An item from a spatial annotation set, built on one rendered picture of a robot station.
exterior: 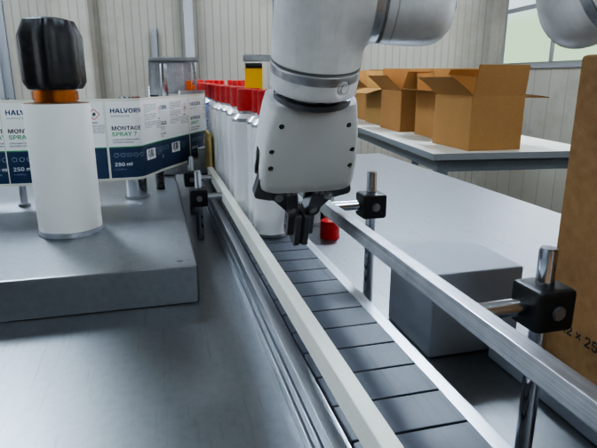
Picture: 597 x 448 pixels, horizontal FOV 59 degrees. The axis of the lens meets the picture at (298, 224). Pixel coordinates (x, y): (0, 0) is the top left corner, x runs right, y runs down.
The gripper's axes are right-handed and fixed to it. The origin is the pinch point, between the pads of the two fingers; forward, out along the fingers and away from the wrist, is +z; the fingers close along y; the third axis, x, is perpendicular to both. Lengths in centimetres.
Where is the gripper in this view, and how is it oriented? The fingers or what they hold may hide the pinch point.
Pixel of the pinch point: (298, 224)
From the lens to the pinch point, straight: 60.0
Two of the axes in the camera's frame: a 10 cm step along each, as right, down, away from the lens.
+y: -9.7, 0.7, -2.5
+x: 2.4, 5.7, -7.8
